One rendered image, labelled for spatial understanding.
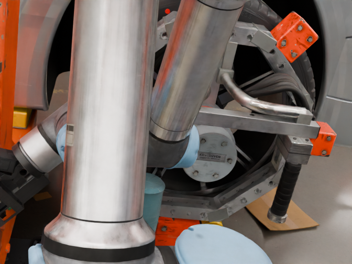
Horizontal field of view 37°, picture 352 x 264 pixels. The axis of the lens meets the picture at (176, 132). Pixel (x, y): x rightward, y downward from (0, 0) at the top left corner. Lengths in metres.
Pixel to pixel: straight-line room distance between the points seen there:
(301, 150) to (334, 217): 1.74
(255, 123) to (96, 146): 0.65
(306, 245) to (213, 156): 1.44
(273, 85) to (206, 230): 0.64
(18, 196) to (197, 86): 0.40
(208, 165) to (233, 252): 0.63
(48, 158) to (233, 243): 0.41
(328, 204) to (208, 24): 2.39
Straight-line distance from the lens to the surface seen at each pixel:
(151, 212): 1.28
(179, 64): 0.69
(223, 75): 1.24
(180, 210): 1.44
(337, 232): 2.76
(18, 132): 1.56
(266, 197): 2.82
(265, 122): 1.13
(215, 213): 1.46
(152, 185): 1.26
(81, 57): 0.53
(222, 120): 1.10
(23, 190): 0.95
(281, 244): 2.52
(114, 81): 0.51
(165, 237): 1.47
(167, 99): 0.74
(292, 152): 1.14
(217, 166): 1.21
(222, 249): 0.59
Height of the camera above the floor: 1.39
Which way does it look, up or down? 25 degrees down
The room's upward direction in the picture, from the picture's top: 12 degrees clockwise
